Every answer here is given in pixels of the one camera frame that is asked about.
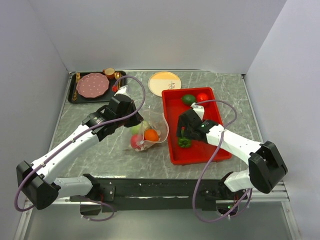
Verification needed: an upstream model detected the red plastic bin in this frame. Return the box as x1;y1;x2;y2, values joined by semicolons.
162;87;216;165

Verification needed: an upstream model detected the gold fork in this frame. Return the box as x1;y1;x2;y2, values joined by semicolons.
72;72;81;101

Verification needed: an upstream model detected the beige round plate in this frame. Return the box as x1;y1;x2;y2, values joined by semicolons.
148;71;182;97

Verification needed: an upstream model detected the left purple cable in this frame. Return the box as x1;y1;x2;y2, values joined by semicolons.
13;75;147;223

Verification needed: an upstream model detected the black serving tray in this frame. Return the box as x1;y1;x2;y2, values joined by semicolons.
67;71;116;104

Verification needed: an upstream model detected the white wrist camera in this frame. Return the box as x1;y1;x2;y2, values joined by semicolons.
113;85;131;99
191;102;205;120

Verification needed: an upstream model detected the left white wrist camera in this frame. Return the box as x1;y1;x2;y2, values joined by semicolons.
113;85;131;99

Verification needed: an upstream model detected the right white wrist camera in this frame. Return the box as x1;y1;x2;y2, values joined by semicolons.
191;102;205;120

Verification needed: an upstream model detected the red apple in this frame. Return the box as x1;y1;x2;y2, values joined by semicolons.
130;134;144;151

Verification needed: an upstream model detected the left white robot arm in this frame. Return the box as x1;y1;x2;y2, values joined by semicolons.
16;93;143;210

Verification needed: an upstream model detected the orange fruit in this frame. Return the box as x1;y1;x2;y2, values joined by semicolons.
144;129;159;142

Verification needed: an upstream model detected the green lime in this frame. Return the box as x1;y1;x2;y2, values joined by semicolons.
181;94;197;106

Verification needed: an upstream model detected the red tomato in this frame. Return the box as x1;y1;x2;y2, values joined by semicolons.
196;92;209;103

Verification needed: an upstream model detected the aluminium rail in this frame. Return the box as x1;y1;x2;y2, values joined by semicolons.
51;182;290;205

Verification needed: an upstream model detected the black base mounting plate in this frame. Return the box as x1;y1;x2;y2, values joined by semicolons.
52;174;248;217

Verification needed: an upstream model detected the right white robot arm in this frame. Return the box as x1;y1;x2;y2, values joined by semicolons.
176;107;288;199

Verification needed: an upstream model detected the orange cup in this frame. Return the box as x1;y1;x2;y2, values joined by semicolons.
102;67;116;80

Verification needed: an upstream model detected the clear zip top bag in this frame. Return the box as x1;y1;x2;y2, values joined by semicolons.
120;108;169;152

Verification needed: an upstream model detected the pink dotted plate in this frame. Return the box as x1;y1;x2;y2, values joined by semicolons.
76;73;110;99

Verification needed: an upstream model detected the light green apple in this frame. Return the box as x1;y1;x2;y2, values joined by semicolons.
130;120;150;135

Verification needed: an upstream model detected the green bell pepper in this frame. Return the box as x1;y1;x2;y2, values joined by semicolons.
177;137;192;148

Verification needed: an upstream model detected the gold spoon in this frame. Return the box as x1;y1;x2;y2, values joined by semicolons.
114;71;123;89

